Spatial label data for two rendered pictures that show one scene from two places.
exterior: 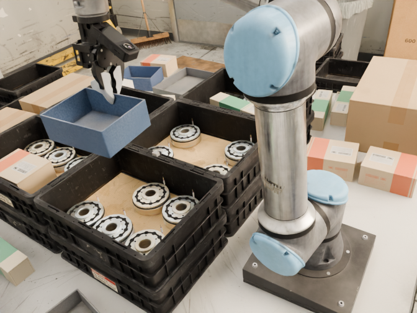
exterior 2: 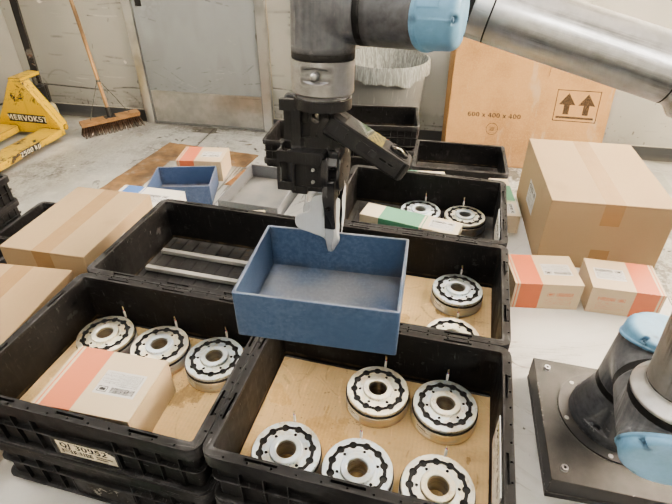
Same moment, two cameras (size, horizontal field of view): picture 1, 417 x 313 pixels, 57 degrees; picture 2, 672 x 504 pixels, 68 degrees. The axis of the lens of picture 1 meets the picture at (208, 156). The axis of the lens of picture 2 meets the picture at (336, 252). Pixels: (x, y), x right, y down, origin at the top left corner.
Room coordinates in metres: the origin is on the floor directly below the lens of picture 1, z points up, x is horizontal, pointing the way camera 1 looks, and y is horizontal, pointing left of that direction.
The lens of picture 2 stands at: (0.35, 0.45, 1.52)
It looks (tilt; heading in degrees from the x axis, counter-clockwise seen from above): 35 degrees down; 336
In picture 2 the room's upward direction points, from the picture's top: straight up
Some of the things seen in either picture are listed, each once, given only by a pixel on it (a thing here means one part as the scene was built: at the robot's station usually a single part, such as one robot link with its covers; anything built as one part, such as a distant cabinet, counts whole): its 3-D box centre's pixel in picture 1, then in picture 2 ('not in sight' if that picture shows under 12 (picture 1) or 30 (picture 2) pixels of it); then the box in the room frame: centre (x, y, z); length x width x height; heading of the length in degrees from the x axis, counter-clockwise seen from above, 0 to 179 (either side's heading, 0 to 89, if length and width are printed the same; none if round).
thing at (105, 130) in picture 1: (96, 120); (326, 284); (0.82, 0.25, 1.11); 0.20 x 0.15 x 0.07; 55
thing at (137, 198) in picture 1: (151, 195); (377, 390); (0.82, 0.17, 0.86); 0.10 x 0.10 x 0.01
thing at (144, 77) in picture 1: (139, 77); (184, 185); (1.92, 0.31, 0.74); 0.20 x 0.15 x 0.07; 69
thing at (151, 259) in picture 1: (128, 193); (370, 400); (0.76, 0.21, 0.92); 0.40 x 0.30 x 0.02; 51
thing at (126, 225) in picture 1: (112, 228); (357, 470); (0.70, 0.26, 0.86); 0.10 x 0.10 x 0.01
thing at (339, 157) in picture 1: (331, 158); (539, 281); (1.04, -0.41, 0.74); 0.16 x 0.12 x 0.07; 62
